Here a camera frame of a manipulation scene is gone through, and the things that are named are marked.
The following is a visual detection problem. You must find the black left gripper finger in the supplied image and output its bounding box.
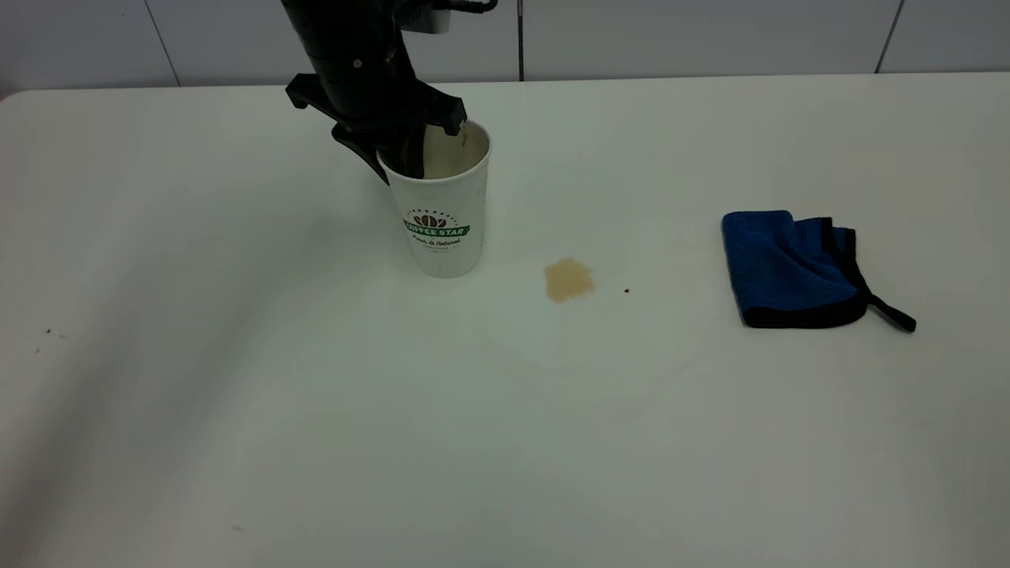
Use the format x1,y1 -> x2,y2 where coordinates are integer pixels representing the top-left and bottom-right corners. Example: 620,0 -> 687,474
383,126 -> 428,180
331,122 -> 392,187

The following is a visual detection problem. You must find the brown coffee spill stain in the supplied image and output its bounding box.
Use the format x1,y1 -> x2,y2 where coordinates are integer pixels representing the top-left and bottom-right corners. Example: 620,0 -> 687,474
544,258 -> 597,301

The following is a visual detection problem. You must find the blue cloth with black hem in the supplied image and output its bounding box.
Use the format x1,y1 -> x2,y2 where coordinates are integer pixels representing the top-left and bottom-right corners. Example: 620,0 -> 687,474
721,210 -> 918,334

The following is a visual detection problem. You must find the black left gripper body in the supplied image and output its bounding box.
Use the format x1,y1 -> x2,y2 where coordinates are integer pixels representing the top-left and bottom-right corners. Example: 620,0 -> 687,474
285,43 -> 468,152

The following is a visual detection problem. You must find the white paper coffee cup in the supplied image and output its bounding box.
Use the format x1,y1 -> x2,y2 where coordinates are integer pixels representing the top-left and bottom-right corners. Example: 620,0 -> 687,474
377,118 -> 492,278

